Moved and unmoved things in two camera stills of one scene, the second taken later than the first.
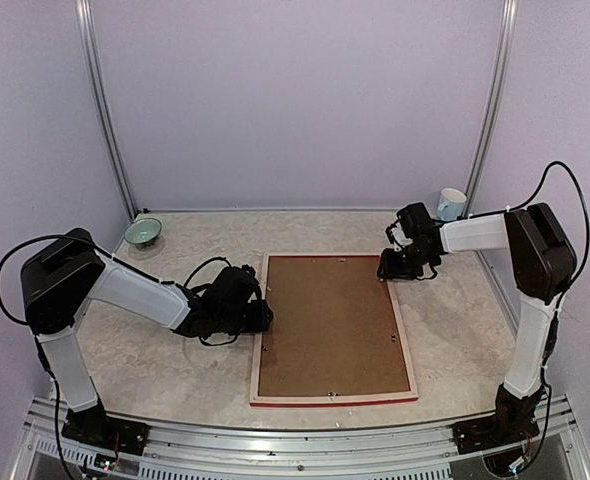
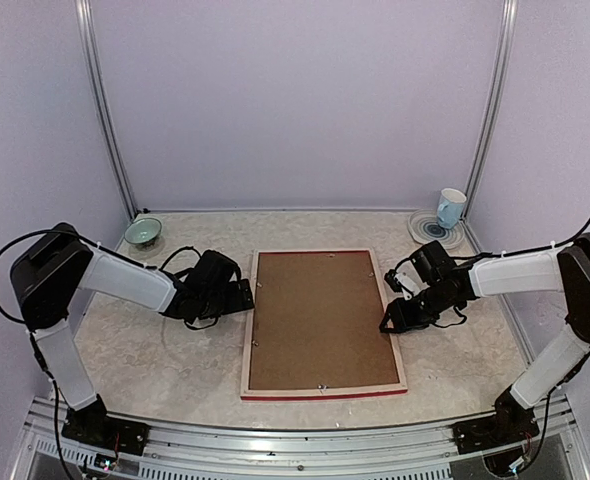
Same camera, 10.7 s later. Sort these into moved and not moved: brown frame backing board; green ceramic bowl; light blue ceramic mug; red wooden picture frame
Moved: red wooden picture frame
Not moved: green ceramic bowl; brown frame backing board; light blue ceramic mug
